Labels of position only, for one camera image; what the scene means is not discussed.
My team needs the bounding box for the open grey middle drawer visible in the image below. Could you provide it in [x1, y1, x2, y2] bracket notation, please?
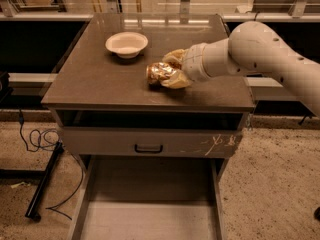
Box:
[67, 157, 226, 240]

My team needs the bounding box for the grey drawer cabinet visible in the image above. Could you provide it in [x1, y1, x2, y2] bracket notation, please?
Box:
[40, 12, 257, 185]

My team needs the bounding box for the orange can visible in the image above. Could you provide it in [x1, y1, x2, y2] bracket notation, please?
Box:
[146, 62, 176, 85]

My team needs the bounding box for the white paper bowl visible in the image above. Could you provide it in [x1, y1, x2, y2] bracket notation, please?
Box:
[105, 32, 148, 59]

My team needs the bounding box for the black metal bar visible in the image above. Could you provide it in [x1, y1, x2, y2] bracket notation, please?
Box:
[25, 142, 63, 222]

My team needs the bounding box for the black drawer handle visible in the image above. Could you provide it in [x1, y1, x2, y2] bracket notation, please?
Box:
[134, 144, 163, 154]

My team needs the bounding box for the closed grey top drawer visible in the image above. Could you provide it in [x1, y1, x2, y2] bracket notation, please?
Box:
[58, 127, 242, 159]

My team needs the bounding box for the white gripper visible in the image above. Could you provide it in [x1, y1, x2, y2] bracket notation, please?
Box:
[161, 43, 210, 89]

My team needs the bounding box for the blue cable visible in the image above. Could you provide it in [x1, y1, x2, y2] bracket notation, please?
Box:
[18, 109, 85, 220]

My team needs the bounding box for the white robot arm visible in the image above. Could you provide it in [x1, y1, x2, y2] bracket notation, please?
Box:
[163, 21, 320, 116]

